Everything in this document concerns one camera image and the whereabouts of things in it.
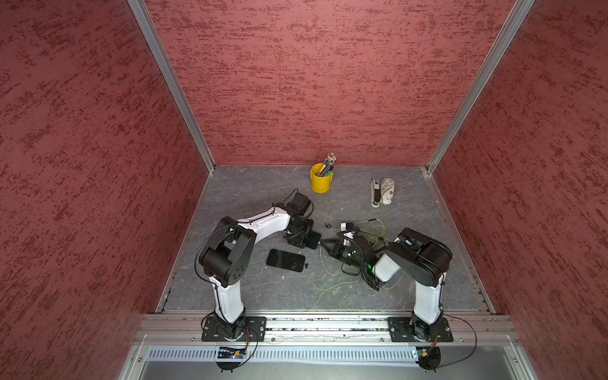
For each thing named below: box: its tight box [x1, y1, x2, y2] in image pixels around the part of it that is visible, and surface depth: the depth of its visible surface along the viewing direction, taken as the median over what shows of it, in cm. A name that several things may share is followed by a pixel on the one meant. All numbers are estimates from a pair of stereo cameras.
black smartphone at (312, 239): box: [304, 230, 322, 250], surface depth 91 cm
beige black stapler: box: [370, 178, 381, 209], surface depth 109 cm
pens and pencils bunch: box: [316, 152, 338, 178], surface depth 105 cm
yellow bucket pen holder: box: [310, 163, 335, 194], surface depth 109 cm
